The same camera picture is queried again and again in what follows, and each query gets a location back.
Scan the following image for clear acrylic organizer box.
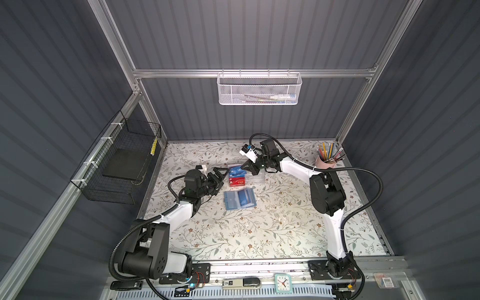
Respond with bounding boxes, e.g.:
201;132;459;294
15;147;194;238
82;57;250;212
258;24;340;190
226;161;266;188

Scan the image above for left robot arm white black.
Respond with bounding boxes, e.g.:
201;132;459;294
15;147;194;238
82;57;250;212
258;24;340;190
108;167;229;281

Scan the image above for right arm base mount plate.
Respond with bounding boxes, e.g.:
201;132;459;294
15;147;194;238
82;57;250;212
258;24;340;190
307;259;361;281

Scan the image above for small clear packet with label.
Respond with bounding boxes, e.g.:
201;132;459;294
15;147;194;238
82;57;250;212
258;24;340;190
374;273;399;290

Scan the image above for black wire wall basket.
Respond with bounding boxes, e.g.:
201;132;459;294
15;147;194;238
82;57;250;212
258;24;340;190
71;112;162;205

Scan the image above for pink pencil cup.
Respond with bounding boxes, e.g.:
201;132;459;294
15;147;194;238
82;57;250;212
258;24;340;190
315;156;336;170

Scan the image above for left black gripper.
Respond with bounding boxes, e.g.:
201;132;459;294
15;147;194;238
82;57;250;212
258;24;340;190
195;167;227;200

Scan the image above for left wrist camera white housing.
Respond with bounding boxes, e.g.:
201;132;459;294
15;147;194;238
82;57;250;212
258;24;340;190
195;165;208;175

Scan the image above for red card in organizer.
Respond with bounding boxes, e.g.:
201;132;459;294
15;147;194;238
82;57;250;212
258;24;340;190
229;177;246;187

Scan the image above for coloured pencils in cup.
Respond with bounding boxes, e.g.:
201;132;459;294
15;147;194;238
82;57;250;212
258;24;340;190
317;142;346;163

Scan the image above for pens in white basket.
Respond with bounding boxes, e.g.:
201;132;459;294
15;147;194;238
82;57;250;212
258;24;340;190
244;94;298;104

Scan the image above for black flat pad in basket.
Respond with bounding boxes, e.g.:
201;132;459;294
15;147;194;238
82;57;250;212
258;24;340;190
102;149;151;181

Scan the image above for small teal desk clock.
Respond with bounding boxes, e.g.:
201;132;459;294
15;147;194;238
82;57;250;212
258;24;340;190
274;273;293;294

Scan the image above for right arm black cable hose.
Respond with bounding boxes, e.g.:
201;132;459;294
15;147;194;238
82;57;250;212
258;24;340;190
249;132;384;300

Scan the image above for right wrist camera white housing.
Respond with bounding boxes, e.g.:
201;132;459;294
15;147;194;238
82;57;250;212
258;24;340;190
239;144;258;163

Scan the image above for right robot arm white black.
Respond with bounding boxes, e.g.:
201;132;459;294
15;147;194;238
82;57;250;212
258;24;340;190
239;138;351;278

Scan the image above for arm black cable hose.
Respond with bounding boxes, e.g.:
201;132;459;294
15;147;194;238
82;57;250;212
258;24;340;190
249;132;384;300
107;174;188;300

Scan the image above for silver black device on rail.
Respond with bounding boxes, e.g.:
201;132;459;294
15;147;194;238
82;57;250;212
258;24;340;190
222;277;262;290

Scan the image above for floral patterned table mat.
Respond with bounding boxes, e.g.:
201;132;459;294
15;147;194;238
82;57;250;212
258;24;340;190
129;140;387;263

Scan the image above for white wire mesh basket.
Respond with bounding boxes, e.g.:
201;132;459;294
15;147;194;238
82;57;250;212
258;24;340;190
216;72;303;106

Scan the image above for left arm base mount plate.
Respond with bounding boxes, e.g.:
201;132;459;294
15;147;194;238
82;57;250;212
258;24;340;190
158;263;211;285

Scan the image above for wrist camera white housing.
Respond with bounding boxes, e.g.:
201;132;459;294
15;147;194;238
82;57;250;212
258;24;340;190
239;144;258;163
195;165;208;175

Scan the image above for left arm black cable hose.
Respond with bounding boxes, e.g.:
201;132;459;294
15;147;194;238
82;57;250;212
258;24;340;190
107;174;188;300

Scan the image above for blue leather card holder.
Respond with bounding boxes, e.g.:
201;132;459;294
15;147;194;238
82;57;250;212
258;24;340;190
224;187;257;211

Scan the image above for yellow tag on basket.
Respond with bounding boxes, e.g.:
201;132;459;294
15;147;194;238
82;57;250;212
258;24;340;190
150;137;158;156

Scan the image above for black stapler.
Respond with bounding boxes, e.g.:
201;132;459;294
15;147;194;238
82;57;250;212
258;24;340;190
109;281;143;291

